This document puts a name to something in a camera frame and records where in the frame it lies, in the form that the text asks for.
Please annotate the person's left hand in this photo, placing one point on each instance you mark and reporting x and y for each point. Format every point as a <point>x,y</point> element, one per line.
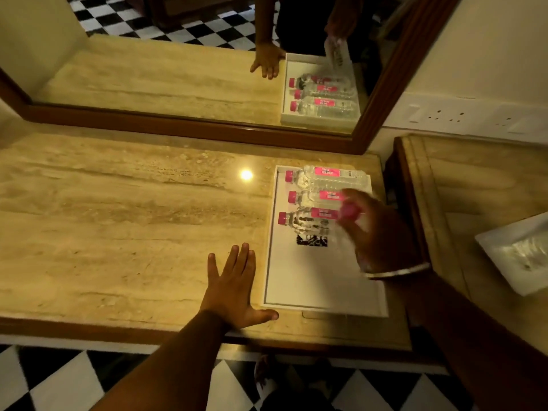
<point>229,297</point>

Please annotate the person's right hand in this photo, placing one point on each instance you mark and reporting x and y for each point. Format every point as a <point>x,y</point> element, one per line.
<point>385,239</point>

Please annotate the person's right fingers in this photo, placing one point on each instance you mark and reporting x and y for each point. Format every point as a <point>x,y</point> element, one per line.
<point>357,226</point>

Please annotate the person's left middle finger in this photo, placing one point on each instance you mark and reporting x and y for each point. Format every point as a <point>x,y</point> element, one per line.
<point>241,261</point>

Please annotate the person's left thumb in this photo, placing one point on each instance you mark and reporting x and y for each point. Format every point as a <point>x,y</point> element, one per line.
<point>262,315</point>

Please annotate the person's left little finger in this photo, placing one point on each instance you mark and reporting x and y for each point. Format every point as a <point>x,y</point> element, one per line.
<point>213,269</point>

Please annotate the pink-capped water bottle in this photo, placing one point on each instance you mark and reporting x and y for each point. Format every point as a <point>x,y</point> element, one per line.
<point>317,197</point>
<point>306,219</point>
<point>350,211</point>
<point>338,179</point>

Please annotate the person's right forearm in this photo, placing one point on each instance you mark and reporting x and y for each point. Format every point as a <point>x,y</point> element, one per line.
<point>471,346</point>

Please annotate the person's left forearm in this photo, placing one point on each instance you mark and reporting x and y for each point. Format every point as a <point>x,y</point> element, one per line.
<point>171,368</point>

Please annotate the silver bangle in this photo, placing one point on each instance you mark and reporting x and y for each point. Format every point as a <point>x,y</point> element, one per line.
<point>398,271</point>

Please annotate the white rectangular tray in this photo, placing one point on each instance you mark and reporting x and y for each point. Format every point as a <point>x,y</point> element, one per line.
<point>317,282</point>

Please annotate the white square tray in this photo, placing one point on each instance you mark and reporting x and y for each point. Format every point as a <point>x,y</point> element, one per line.
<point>498,256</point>

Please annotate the wooden framed mirror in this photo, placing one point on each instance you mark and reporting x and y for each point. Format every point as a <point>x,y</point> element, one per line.
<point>171,126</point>

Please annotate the clear plastic packet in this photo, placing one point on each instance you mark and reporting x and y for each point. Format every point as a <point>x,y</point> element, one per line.
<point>528,254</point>

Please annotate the white wall socket panel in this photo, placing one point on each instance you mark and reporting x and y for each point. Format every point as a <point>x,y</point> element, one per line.
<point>462,117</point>

